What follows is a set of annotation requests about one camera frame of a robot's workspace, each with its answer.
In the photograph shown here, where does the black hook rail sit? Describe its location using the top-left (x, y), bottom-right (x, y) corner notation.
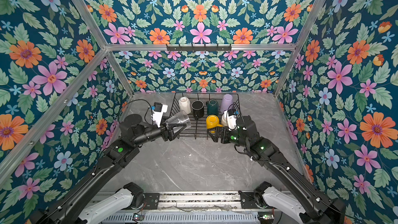
top-left (166, 44), bottom-right (232, 52)

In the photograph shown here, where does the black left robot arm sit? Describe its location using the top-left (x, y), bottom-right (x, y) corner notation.
top-left (27, 111), bottom-right (191, 224)

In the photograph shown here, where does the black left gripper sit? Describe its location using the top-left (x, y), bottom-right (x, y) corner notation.
top-left (132, 114), bottom-right (187, 147)

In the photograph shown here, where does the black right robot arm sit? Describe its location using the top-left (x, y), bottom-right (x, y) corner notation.
top-left (207, 116), bottom-right (346, 224)

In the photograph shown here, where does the green mug cream inside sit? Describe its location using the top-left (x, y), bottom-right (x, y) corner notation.
top-left (206, 99), bottom-right (219, 116)

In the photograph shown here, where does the clear glass cup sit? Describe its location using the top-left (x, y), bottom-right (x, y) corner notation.
top-left (165, 111), bottom-right (192, 129)

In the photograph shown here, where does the black wire dish rack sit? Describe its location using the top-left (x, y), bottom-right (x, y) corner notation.
top-left (170, 92), bottom-right (241, 139)

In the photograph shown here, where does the black mug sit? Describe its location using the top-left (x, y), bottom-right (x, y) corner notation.
top-left (191, 100), bottom-right (204, 120)

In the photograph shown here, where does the white mug red inside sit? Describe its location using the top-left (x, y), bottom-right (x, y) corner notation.
top-left (221, 113), bottom-right (228, 127)

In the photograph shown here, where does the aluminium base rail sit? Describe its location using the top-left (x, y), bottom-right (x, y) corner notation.
top-left (86, 191), bottom-right (280, 224)

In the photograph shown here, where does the yellow mug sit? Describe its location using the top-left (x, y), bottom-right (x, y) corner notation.
top-left (206, 115), bottom-right (223, 130)

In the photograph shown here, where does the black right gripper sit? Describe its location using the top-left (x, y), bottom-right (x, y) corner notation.
top-left (207, 126), bottom-right (250, 150)

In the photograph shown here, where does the cream white mug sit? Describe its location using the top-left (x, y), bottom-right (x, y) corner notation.
top-left (178, 96), bottom-right (192, 115)

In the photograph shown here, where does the lilac cup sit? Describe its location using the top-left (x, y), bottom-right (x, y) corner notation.
top-left (220, 94), bottom-right (234, 114)

